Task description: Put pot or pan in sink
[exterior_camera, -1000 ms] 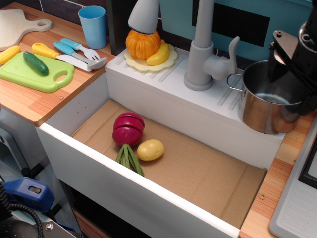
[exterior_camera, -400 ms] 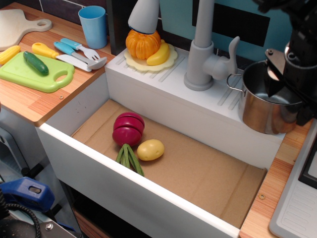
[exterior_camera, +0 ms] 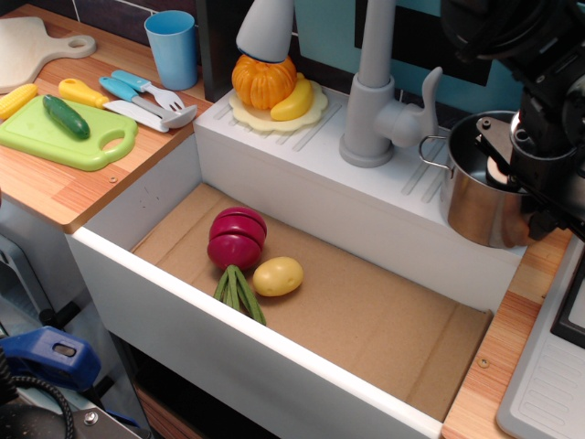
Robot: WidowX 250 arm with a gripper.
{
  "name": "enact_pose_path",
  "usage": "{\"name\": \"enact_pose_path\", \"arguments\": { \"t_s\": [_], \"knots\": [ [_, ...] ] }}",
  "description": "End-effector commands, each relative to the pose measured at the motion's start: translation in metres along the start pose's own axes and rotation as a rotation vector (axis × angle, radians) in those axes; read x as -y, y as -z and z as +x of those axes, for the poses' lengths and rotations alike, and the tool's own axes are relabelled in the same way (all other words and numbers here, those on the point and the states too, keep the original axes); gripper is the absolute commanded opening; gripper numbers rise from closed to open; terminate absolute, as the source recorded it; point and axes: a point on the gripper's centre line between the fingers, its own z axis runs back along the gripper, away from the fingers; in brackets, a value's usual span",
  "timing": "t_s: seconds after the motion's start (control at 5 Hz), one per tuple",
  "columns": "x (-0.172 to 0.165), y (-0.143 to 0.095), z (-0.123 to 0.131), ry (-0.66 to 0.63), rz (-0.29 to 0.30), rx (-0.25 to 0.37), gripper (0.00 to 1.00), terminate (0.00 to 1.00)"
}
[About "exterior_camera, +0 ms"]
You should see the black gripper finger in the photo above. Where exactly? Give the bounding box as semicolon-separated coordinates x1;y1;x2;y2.
475;116;523;192
528;200;568;241

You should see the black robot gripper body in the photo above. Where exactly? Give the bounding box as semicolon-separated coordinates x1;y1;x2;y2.
511;78;584;229

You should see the stainless steel pot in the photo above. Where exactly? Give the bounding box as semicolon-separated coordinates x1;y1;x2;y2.
419;111;548;249

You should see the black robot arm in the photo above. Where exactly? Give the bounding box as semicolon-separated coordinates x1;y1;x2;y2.
441;1;584;239

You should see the white toy sink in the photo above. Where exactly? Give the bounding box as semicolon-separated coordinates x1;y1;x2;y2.
69;92;525;438

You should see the grey toy faucet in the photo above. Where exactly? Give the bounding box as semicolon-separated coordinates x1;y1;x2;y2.
236;1;442;168

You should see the brown cardboard sheet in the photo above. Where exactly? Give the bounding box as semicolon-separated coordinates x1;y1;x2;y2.
131;183;494;423

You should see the white toy stove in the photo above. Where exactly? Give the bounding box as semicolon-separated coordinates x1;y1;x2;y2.
496;239;584;438

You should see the yellow toy banana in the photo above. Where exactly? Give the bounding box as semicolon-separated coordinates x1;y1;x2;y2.
271;73;314;122

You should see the pale yellow toy plate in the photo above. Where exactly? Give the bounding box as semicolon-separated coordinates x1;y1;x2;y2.
229;80;328;133

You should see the orange toy pumpkin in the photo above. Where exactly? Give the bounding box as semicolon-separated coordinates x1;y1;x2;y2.
231;55;297;110

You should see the yellow toy potato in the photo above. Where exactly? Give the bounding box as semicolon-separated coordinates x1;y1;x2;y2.
252;257;304;297

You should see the red toy beet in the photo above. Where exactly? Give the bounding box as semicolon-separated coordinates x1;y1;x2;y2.
207;206;267;325

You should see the blue plastic cup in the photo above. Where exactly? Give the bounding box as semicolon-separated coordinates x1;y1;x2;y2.
144;10;198;91

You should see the green toy cucumber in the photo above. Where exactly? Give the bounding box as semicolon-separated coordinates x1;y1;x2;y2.
42;94;90;140

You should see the green plastic cutting board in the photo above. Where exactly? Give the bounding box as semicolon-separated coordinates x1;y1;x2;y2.
1;96;138;171

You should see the wooden cutting board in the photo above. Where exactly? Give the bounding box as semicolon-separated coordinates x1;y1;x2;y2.
1;17;97;94

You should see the yellow toy corn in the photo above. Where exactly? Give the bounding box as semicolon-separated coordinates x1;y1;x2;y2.
0;83;37;121

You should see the blue clamp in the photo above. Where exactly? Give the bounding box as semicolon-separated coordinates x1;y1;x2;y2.
1;327;101;391

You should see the blue handled toy fork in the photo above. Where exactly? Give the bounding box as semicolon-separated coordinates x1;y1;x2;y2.
111;70;186;111

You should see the yellow handled toy knife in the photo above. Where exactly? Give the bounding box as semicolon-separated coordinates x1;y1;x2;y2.
58;79;169;133

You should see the black braided cable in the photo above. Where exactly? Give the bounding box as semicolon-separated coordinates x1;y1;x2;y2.
0;347;75;439

